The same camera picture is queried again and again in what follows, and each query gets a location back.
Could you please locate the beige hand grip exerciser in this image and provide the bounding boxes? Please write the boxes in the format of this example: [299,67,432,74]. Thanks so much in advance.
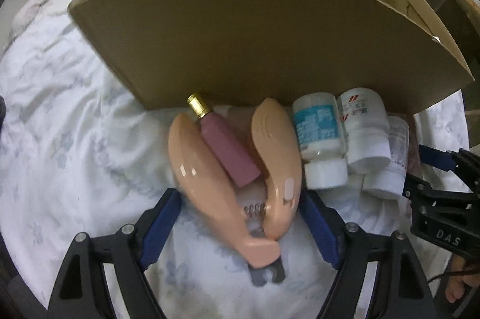
[168,98,302,287]

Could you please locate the brown cardboard box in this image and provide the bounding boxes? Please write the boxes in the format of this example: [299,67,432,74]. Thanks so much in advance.
[68,0,473,113]

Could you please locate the white bottle teal label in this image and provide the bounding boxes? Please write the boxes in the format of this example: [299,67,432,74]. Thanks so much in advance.
[293,92,348,191]

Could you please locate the person's right hand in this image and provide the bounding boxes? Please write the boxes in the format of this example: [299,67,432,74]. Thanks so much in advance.
[445,255,479,304]

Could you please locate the white bottle red logo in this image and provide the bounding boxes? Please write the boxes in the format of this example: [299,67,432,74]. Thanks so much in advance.
[337,87,391,174]

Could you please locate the white floral bed sheet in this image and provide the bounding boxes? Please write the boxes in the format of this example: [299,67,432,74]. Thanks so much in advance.
[0,0,470,319]

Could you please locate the pink perfume bottle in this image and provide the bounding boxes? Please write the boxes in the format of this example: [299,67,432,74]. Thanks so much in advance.
[187,93,261,188]

